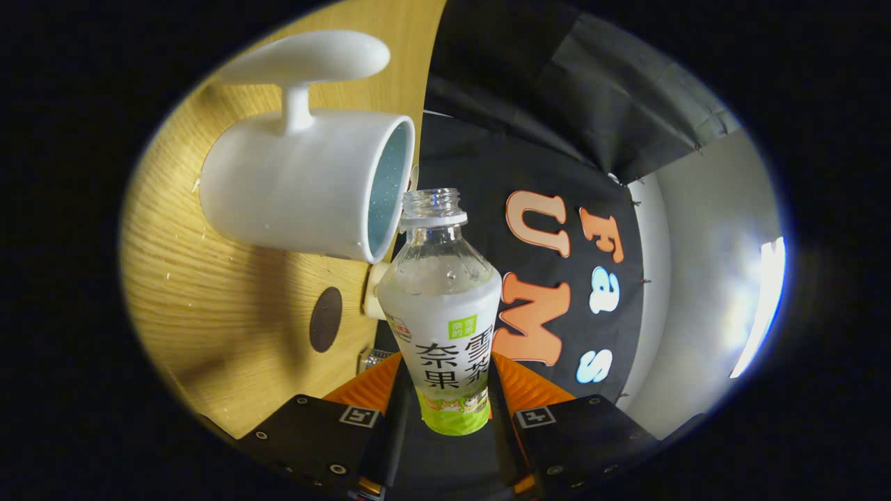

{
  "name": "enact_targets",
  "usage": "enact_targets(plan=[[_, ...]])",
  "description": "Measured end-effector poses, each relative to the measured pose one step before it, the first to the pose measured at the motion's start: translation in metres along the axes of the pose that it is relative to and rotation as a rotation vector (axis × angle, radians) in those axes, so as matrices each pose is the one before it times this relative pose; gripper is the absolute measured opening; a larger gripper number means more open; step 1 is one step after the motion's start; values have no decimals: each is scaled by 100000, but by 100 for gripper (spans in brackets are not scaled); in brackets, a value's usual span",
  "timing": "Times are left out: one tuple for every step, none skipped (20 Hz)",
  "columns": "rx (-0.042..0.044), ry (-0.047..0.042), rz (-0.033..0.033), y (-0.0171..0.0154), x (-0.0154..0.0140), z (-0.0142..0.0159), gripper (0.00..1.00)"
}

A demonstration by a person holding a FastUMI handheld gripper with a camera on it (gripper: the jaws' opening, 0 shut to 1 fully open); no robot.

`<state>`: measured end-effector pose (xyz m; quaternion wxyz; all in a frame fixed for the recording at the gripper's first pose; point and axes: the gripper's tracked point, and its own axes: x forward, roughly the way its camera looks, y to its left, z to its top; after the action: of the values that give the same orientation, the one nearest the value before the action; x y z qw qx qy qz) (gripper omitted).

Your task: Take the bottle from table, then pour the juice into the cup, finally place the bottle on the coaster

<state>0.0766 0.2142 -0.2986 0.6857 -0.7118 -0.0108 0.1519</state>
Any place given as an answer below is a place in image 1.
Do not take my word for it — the white cup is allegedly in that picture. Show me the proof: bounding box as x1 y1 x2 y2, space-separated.
199 30 416 264

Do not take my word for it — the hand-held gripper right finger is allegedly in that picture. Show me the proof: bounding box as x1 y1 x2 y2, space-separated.
491 351 661 496

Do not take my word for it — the dark brown round coaster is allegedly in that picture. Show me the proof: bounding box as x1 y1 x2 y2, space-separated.
309 287 343 353

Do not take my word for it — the white toaster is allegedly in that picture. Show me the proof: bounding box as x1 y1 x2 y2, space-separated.
362 261 397 321

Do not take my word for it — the metal wire holder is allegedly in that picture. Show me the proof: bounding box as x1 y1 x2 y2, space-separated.
358 348 394 373

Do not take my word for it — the wooden table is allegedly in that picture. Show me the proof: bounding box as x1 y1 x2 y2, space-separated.
120 0 446 439

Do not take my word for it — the large ceiling light panel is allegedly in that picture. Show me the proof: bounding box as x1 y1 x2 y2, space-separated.
730 237 787 380

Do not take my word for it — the black backdrop cloth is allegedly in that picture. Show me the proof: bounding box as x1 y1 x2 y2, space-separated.
376 0 742 501

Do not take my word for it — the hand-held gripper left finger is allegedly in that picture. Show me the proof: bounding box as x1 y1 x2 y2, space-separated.
237 351 411 501

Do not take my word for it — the clear juice bottle green label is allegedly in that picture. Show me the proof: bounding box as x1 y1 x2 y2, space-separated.
377 188 503 437

